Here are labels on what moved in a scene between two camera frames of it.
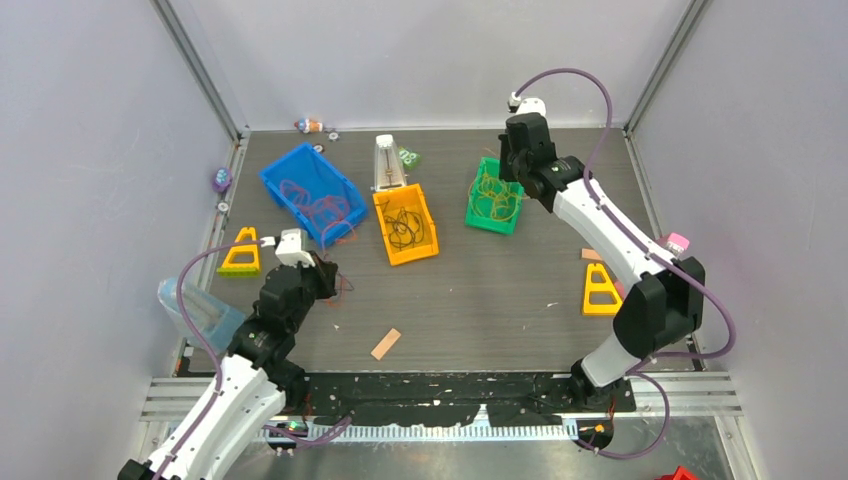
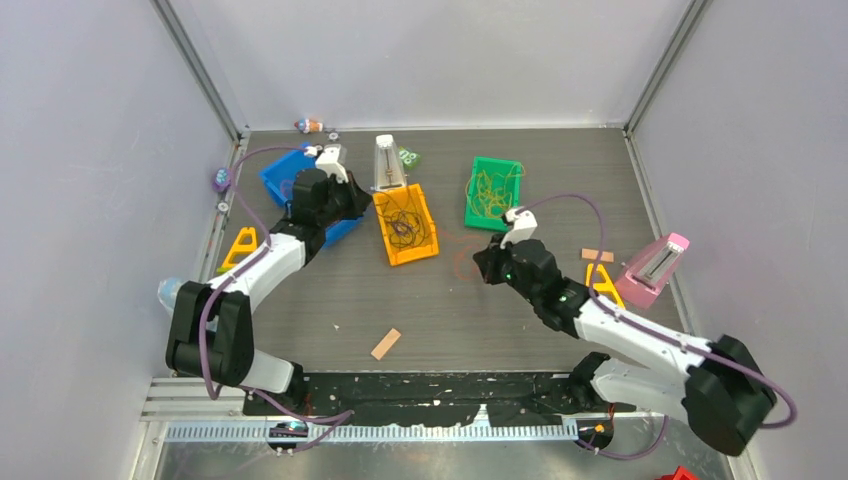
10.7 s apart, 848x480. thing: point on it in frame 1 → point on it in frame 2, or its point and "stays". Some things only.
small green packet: (409, 158) stays
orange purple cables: (342, 231) → (465, 264)
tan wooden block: (384, 346) stays
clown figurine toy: (307, 125) stays
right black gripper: (506, 172) → (489, 259)
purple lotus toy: (222, 179) stays
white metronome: (388, 169) stays
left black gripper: (324, 272) → (358, 199)
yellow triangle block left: (242, 261) stays
